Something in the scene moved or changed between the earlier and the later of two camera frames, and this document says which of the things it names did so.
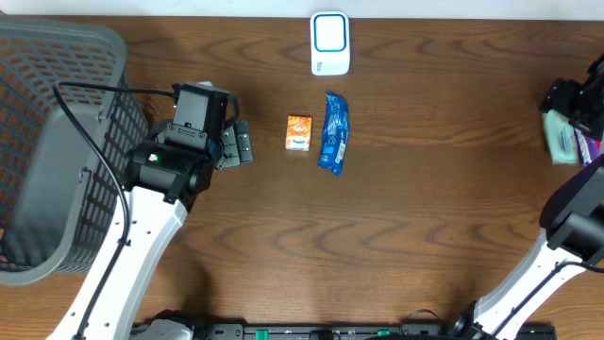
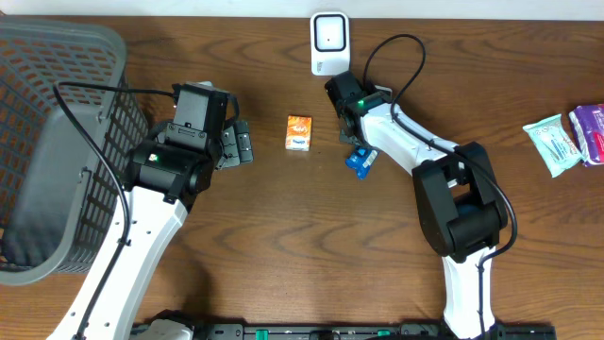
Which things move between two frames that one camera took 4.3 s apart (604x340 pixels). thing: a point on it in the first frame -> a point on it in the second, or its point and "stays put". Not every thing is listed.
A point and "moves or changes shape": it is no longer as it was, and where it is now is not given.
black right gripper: (562, 98) -> (344, 139)
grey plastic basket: (57, 202) stays put
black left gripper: (237, 143) stays put
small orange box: (298, 133) stays put
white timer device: (329, 43) stays put
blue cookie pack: (335, 133) -> (361, 161)
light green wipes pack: (562, 139) moves or changes shape
